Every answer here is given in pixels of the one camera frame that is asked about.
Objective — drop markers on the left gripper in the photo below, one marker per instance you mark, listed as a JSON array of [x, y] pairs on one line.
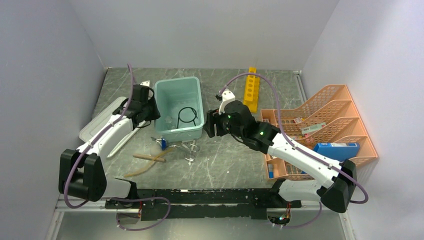
[[156, 114]]

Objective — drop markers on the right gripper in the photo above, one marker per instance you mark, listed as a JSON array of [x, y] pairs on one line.
[[213, 117]]

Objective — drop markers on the clear glass jar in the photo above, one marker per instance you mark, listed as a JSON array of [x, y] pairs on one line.
[[168, 120]]

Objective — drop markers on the black wire ring stand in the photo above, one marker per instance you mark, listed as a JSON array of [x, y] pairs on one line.
[[187, 115]]

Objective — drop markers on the graduated cylinder blue base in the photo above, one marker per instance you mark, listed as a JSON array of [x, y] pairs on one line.
[[164, 144]]

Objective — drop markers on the mint green plastic bin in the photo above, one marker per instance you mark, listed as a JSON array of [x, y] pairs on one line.
[[171, 95]]

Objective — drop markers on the yellow test tube rack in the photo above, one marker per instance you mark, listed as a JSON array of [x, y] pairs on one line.
[[251, 92]]

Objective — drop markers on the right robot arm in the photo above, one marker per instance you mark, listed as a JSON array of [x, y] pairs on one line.
[[333, 182]]

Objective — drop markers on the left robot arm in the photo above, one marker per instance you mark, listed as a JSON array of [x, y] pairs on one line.
[[81, 170]]

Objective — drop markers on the white plastic bin lid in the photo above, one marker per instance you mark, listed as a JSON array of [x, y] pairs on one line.
[[96, 124]]

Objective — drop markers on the wooden dowel rod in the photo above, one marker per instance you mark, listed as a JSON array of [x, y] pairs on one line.
[[149, 157]]

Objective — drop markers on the amber rubber tubing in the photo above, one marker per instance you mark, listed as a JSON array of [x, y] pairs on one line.
[[149, 165]]

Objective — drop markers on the orange mesh file organizer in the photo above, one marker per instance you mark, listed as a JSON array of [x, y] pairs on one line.
[[329, 116]]

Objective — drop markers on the blue binder folder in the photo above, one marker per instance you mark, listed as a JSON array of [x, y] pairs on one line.
[[338, 151]]

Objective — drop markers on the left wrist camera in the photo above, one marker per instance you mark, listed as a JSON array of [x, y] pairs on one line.
[[146, 90]]

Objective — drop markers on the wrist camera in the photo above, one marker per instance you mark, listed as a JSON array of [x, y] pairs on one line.
[[225, 98], [146, 90]]

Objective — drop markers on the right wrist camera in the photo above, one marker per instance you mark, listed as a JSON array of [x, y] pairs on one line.
[[225, 98]]

